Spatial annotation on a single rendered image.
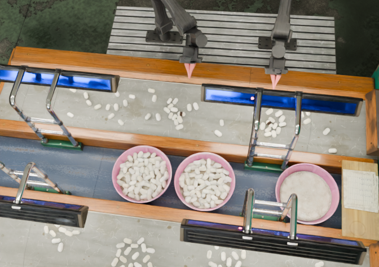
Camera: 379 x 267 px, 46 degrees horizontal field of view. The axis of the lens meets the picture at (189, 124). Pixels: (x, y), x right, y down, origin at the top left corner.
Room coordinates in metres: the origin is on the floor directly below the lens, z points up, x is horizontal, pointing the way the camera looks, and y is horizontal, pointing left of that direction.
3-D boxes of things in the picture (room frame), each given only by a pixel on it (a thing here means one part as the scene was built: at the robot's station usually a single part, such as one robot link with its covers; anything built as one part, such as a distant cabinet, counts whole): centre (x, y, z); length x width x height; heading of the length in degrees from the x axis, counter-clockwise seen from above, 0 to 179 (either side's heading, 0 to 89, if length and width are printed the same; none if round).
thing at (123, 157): (0.68, 0.24, 0.72); 0.27 x 0.27 x 0.10
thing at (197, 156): (0.61, -0.03, 0.72); 0.27 x 0.27 x 0.10
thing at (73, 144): (0.98, 0.60, 0.90); 0.20 x 0.19 x 0.45; 75
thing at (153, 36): (1.47, 0.07, 0.71); 0.20 x 0.07 x 0.08; 77
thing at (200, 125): (0.98, 0.04, 0.73); 1.81 x 0.30 x 0.02; 75
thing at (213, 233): (0.27, -0.22, 1.08); 0.62 x 0.08 x 0.07; 75
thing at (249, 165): (0.74, -0.34, 0.90); 0.20 x 0.19 x 0.45; 75
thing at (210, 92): (0.81, -0.37, 1.08); 0.62 x 0.08 x 0.07; 75
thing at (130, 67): (1.18, -0.02, 0.67); 1.81 x 0.12 x 0.19; 75
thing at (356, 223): (0.44, -0.67, 0.77); 0.33 x 0.15 x 0.01; 165
